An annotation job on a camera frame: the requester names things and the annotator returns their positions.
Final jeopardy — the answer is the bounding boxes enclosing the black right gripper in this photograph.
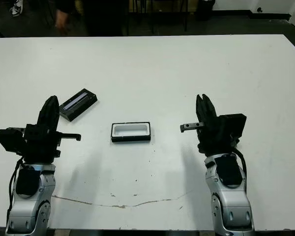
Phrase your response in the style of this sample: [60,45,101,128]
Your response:
[179,93,239,157]

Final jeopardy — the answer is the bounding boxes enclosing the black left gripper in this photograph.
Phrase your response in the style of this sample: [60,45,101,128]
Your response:
[23,95,82,164]

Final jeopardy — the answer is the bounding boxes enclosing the black box lid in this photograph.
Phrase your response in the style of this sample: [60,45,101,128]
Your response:
[59,88,99,122]

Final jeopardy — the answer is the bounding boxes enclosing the black box base white insert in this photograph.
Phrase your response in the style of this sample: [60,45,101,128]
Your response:
[110,121,152,144]

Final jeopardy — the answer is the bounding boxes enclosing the bare person's hand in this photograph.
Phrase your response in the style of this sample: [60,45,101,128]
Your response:
[55,10,71,34]

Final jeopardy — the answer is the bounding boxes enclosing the black waste bin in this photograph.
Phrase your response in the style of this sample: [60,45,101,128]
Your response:
[196,0,216,22]

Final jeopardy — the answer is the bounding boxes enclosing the person in dark clothes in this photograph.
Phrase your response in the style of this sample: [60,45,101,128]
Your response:
[56,0,130,37]

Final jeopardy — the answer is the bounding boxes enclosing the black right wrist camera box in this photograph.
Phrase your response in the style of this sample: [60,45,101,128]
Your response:
[218,113,247,142]

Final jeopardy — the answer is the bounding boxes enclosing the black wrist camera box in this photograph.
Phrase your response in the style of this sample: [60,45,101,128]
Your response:
[218,113,247,142]
[0,127,27,154]

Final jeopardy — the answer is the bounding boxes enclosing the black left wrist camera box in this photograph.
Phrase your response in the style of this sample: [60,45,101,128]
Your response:
[0,127,27,154]

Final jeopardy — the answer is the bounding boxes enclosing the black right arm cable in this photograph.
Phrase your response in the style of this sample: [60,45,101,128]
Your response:
[232,137,248,197]

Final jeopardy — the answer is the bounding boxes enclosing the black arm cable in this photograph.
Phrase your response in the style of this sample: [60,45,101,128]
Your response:
[232,137,248,197]
[6,158,24,222]

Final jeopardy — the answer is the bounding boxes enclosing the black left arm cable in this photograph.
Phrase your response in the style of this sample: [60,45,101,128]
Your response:
[6,158,24,222]

